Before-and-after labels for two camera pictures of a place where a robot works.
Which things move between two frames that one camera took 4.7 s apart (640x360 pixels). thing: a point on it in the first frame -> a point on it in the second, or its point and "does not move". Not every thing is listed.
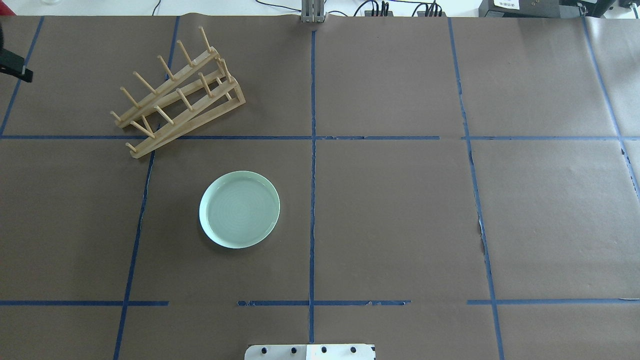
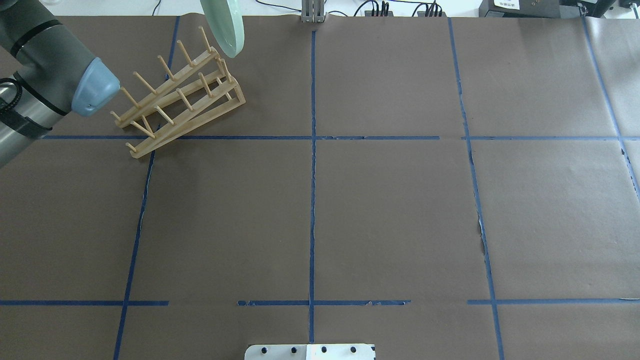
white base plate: [310, 352] does not move
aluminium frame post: [312, 11] does not move
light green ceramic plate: [239, 209] -> [225, 25]
